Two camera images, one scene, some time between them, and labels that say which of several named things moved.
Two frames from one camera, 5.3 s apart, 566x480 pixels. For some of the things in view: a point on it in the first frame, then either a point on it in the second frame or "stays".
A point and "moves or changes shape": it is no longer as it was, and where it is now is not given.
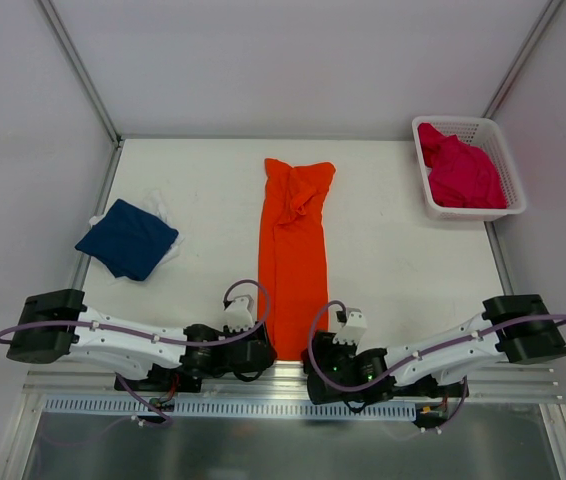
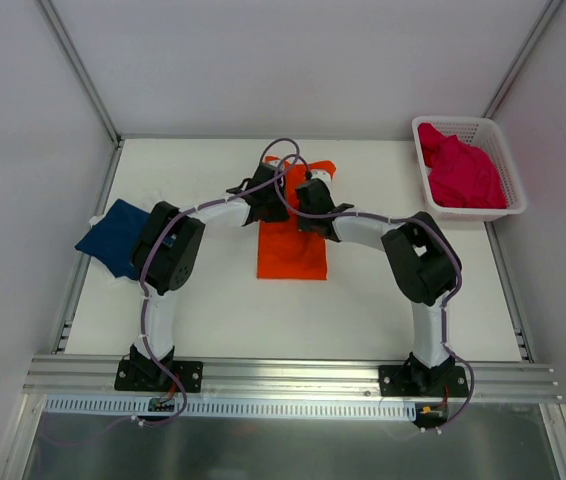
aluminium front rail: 288,384 stays
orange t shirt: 292,261 moves or changes shape
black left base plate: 160,379 stays
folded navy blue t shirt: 130,240 stays
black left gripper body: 265,353 -> 273,201
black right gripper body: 310,362 -> 310,213
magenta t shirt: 461,175 stays
